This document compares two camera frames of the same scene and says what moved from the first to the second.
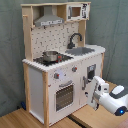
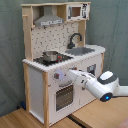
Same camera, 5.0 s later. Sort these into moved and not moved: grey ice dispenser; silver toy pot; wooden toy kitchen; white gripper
Moved: white gripper
Not moved: silver toy pot; wooden toy kitchen; grey ice dispenser
